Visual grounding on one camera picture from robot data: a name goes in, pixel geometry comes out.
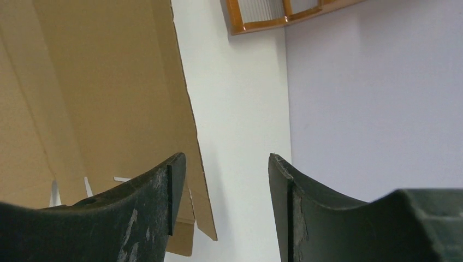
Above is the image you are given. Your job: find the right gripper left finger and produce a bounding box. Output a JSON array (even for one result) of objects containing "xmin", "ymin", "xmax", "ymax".
[{"xmin": 1, "ymin": 153, "xmax": 186, "ymax": 261}]

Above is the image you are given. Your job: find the orange wooden shelf rack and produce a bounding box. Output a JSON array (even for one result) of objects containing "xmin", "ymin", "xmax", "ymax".
[{"xmin": 226, "ymin": 0, "xmax": 362, "ymax": 35}]

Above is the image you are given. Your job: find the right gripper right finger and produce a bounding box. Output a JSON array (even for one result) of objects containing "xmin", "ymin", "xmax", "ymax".
[{"xmin": 268, "ymin": 153, "xmax": 462, "ymax": 262}]

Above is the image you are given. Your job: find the brown cardboard box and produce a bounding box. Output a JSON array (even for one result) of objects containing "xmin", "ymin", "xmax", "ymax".
[{"xmin": 1, "ymin": 1, "xmax": 217, "ymax": 257}]

